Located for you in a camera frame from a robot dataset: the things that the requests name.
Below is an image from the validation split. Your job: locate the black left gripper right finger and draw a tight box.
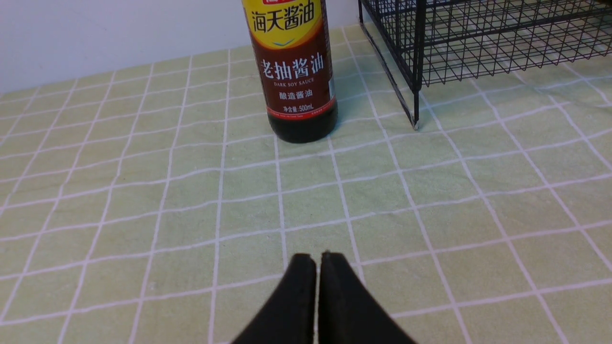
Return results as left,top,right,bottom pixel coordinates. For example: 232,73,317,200
318,252,415,344

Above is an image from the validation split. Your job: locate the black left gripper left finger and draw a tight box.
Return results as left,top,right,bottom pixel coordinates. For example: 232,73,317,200
232,253,317,344

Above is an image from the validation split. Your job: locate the dark soy sauce bottle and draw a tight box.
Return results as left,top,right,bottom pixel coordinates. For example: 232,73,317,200
242,0,338,144

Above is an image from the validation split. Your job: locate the green checkered tablecloth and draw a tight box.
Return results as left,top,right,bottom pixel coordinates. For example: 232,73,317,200
0,26,612,344

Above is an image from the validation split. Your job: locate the black wire mesh shelf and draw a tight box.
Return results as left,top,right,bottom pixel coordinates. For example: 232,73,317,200
358,0,612,130

